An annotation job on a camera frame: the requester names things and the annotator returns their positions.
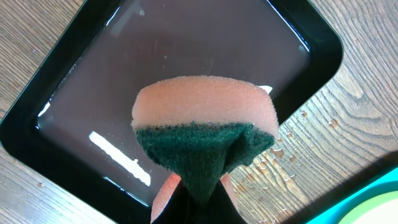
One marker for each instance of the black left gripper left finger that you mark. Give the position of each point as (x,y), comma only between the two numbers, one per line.
(173,204)

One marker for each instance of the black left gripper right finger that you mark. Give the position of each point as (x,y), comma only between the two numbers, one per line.
(219,209)

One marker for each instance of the yellow-green plate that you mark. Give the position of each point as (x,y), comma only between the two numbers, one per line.
(381,209)

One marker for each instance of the black water tray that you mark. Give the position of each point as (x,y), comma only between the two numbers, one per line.
(72,122)

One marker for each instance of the teal plastic tray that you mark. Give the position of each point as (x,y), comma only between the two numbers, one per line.
(378,192)

